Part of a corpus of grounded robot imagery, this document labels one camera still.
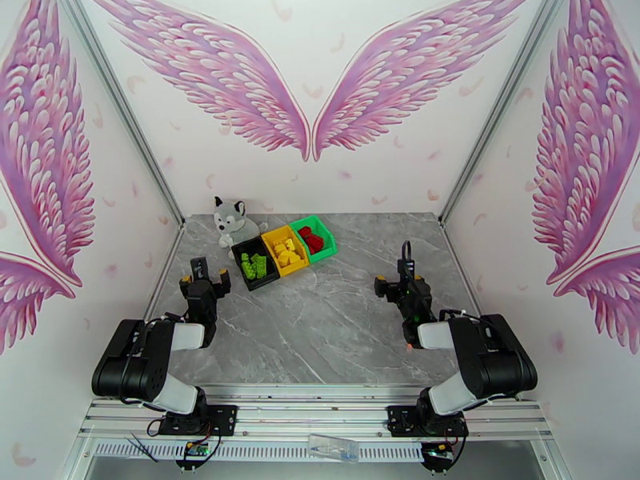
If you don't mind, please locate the black plastic bin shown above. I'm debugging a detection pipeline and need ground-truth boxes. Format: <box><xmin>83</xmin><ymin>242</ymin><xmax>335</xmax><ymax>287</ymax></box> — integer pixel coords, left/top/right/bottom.
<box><xmin>231</xmin><ymin>235</ymin><xmax>281</xmax><ymax>293</ymax></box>

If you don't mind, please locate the yellow plastic bin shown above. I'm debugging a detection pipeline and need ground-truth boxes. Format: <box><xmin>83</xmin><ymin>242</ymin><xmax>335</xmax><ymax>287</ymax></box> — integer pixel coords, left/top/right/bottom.
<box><xmin>262</xmin><ymin>225</ymin><xmax>311</xmax><ymax>278</ymax></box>

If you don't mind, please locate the grey husky plush toy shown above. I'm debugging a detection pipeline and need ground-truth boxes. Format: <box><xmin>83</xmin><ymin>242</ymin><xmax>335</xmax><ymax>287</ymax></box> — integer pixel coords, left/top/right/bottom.
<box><xmin>213</xmin><ymin>195</ymin><xmax>269</xmax><ymax>248</ymax></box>

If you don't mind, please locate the green plastic bin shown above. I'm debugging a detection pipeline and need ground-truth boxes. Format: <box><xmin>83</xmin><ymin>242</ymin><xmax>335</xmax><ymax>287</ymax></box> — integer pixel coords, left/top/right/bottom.
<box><xmin>290</xmin><ymin>215</ymin><xmax>338</xmax><ymax>265</ymax></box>

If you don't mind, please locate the clear plastic bag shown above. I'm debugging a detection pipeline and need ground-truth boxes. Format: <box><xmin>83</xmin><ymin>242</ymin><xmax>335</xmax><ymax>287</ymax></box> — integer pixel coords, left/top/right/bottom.
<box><xmin>308</xmin><ymin>433</ymin><xmax>360</xmax><ymax>465</ymax></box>

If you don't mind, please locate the left aluminium table edge rail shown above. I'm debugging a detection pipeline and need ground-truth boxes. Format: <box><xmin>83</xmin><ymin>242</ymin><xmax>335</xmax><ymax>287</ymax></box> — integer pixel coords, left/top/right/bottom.
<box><xmin>142</xmin><ymin>226</ymin><xmax>187</xmax><ymax>322</ymax></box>

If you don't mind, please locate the aluminium table edge rail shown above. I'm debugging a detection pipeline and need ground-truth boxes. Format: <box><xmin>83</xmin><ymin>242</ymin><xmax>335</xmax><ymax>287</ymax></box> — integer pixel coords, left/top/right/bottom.
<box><xmin>441</xmin><ymin>222</ymin><xmax>483</xmax><ymax>317</ymax></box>
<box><xmin>142</xmin><ymin>226</ymin><xmax>187</xmax><ymax>322</ymax></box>

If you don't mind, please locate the right aluminium table edge rail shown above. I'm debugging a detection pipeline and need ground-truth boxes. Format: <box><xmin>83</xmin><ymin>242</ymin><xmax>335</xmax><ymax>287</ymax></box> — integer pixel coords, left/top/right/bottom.
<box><xmin>441</xmin><ymin>222</ymin><xmax>483</xmax><ymax>317</ymax></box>

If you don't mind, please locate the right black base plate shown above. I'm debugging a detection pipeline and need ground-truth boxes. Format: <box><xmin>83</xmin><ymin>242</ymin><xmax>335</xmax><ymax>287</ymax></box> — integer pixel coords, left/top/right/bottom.
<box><xmin>387</xmin><ymin>404</ymin><xmax>470</xmax><ymax>438</ymax></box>

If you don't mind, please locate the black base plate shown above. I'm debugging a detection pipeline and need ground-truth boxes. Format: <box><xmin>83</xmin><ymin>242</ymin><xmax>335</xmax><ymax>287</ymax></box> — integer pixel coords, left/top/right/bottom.
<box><xmin>158</xmin><ymin>404</ymin><xmax>238</xmax><ymax>437</ymax></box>
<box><xmin>387</xmin><ymin>404</ymin><xmax>470</xmax><ymax>438</ymax></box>

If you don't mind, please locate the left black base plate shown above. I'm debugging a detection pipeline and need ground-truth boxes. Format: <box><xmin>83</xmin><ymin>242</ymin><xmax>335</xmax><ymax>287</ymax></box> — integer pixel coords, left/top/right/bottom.
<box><xmin>158</xmin><ymin>404</ymin><xmax>238</xmax><ymax>437</ymax></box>

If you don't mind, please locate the aluminium rail frame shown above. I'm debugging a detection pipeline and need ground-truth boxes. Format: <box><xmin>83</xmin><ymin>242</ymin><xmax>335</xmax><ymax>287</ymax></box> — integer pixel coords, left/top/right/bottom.
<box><xmin>77</xmin><ymin>383</ymin><xmax>556</xmax><ymax>445</ymax></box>

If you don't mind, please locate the perforated white cable tray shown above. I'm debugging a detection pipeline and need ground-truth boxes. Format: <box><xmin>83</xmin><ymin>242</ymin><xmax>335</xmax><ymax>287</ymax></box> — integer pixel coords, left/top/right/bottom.
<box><xmin>92</xmin><ymin>439</ymin><xmax>426</xmax><ymax>463</ymax></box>

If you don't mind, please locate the left aluminium corner post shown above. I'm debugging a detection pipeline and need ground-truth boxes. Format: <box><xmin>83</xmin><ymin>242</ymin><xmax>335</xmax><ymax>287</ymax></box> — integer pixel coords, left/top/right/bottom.
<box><xmin>54</xmin><ymin>0</ymin><xmax>186</xmax><ymax>229</ymax></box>

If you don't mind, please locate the aluminium corner post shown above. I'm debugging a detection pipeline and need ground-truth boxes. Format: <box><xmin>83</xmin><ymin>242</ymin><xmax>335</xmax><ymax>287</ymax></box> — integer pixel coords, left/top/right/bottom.
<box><xmin>54</xmin><ymin>0</ymin><xmax>186</xmax><ymax>229</ymax></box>
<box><xmin>438</xmin><ymin>0</ymin><xmax>572</xmax><ymax>227</ymax></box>

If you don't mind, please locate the right aluminium corner post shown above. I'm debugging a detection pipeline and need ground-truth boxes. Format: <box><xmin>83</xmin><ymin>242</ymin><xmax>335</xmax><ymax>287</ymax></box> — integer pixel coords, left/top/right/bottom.
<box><xmin>438</xmin><ymin>0</ymin><xmax>572</xmax><ymax>227</ymax></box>

